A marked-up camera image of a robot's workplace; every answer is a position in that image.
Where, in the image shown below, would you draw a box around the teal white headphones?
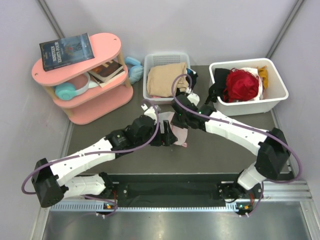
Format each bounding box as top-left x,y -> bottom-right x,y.
54,72 -> 99,101

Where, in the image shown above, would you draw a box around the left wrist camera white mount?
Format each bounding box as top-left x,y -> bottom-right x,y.
141,103 -> 160,123

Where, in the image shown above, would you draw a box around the purple cable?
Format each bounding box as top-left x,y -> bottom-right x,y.
171,74 -> 303,216
21,99 -> 161,218

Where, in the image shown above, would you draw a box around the white garment in bin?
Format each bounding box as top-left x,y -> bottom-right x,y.
242,67 -> 264,101

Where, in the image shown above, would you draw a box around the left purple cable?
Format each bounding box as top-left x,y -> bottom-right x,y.
21,99 -> 161,218

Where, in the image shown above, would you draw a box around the aluminium rail with cable duct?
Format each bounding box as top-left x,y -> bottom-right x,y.
50,181 -> 312,214

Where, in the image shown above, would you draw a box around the black bra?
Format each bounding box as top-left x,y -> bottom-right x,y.
205,68 -> 230,105

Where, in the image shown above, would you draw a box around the mustard yellow garment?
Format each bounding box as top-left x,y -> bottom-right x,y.
257,65 -> 269,90

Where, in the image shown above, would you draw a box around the brown book on shelf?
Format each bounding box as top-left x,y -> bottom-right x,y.
88,60 -> 126,88

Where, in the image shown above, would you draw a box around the grey perforated plastic basket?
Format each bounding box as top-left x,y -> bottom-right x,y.
142,51 -> 191,105

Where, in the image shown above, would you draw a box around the pink white mesh laundry bag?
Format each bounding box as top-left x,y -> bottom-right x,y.
159,111 -> 188,148

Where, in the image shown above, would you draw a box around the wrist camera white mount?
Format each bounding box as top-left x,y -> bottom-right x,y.
187,92 -> 200,106
141,103 -> 160,123

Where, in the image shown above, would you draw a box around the white plastic bin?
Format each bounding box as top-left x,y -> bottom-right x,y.
209,58 -> 289,116

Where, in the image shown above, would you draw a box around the black garment in basket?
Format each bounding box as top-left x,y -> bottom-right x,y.
175,67 -> 198,97

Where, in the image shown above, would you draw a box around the pink three-tier shelf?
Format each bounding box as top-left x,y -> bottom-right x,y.
32,33 -> 134,125

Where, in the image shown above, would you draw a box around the beige folded garment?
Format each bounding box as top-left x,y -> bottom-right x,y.
147,62 -> 187,98

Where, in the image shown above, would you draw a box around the light blue headphones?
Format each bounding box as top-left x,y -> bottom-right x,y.
124,56 -> 144,85

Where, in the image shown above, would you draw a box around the red lace bra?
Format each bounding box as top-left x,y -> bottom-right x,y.
223,68 -> 260,103

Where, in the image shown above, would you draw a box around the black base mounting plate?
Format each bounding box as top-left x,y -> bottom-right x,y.
107,173 -> 262,208

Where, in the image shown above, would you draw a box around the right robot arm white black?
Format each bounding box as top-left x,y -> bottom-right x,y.
171,95 -> 291,198

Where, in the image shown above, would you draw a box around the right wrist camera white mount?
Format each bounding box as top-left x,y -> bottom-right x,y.
187,92 -> 200,106

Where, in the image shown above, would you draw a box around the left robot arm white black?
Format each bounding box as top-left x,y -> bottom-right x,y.
31,115 -> 178,208

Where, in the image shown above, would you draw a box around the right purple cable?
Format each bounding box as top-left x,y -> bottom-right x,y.
171,74 -> 303,216

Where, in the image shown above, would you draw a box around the dark blue hardcover book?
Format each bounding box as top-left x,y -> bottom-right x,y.
39,33 -> 95,72

